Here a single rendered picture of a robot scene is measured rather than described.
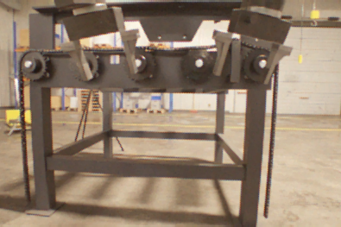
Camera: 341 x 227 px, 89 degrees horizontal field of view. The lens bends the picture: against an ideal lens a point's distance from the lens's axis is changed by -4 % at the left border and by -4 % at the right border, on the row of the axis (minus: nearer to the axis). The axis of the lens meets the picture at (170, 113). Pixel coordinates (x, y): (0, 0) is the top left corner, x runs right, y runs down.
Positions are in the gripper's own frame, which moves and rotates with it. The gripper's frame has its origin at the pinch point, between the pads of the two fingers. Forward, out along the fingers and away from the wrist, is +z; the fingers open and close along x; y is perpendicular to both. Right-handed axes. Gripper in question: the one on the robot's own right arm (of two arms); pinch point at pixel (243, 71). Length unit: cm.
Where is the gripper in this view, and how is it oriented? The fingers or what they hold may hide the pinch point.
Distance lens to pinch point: 51.6
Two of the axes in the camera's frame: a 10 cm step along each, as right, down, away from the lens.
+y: 0.8, 4.8, -8.8
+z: -1.8, 8.7, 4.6
